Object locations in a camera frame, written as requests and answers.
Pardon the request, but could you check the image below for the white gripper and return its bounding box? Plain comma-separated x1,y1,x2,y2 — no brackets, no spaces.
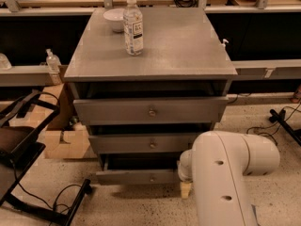
178,150,193,199

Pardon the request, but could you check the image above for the grey bottom drawer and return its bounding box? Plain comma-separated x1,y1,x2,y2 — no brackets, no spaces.
96,169,180,186

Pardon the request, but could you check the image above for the grey drawer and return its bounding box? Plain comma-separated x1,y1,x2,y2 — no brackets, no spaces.
74,97,228,125
89,133,198,153
96,169,180,186

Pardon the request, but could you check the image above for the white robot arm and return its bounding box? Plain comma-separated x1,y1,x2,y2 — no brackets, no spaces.
178,131,280,226

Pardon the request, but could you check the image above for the grey top drawer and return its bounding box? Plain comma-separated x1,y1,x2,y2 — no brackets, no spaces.
74,97,228,125

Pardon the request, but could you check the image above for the grey middle drawer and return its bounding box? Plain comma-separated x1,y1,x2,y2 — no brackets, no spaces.
89,133,198,153

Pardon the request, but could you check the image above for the grey drawer cabinet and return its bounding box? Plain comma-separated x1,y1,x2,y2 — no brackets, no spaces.
65,8,236,171

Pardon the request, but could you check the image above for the black stand leg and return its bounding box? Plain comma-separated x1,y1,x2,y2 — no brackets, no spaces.
269,109,301,146

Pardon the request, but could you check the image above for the cardboard box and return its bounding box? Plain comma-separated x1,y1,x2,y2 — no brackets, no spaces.
29,65,98,160

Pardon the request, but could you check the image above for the white pump dispenser top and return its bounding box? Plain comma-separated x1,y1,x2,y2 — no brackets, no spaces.
222,39,229,49

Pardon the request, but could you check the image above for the clear plastic water bottle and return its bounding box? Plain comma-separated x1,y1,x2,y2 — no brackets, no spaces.
123,0,144,56

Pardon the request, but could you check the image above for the clear sanitizer pump bottle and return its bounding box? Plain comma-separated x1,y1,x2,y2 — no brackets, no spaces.
46,49,62,85

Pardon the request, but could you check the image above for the white bowl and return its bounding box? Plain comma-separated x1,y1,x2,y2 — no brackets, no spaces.
103,8,124,33

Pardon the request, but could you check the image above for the black floor cable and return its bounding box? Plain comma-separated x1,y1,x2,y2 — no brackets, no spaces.
246,101,301,151

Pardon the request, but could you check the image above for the black cart frame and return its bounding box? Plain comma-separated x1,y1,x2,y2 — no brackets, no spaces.
0,89,92,226

